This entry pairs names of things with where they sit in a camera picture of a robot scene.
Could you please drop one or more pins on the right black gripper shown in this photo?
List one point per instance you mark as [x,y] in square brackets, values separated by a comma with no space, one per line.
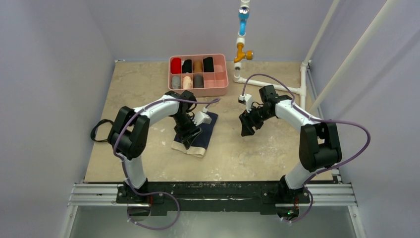
[248,121]

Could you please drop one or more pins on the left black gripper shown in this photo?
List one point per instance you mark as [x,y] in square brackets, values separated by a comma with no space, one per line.
[185,137]

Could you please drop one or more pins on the pink divided organizer tray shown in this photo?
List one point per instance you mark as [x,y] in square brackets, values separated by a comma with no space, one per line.
[204,75]

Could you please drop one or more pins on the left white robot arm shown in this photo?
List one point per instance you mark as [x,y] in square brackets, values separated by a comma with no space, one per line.
[129,133]

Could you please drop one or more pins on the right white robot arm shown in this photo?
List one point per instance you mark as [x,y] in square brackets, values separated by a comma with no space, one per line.
[319,145]

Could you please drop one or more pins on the peach rolled cloth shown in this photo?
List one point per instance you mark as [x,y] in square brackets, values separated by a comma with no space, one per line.
[187,82]

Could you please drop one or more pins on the dark grey rolled cloth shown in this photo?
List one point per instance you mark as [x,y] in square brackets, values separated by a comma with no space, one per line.
[198,81]

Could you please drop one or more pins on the orange pipe valve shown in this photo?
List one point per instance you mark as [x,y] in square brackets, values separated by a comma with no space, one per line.
[241,54]

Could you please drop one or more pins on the black rolled cloth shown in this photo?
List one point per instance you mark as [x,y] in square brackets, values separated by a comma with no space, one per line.
[208,65]
[186,66]

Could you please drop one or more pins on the brown rolled cloth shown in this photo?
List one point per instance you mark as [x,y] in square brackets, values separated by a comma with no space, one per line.
[197,66]

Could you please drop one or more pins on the red rolled cloth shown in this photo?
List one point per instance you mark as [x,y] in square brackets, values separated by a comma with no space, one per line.
[176,65]

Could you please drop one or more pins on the blue pipe valve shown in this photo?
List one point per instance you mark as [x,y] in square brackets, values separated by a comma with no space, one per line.
[243,14]

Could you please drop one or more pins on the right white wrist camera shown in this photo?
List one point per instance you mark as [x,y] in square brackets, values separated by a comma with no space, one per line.
[247,100]

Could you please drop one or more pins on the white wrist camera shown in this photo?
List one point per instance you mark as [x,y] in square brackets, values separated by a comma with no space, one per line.
[201,117]
[247,100]

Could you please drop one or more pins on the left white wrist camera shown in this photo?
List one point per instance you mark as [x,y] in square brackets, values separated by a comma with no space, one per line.
[201,117]

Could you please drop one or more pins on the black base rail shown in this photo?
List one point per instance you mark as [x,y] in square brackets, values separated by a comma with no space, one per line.
[264,197]

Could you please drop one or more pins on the aluminium extrusion frame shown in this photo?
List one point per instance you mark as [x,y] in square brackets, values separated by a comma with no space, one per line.
[103,194]

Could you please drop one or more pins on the white pvc pipe frame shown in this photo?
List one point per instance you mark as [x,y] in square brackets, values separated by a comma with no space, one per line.
[349,29]

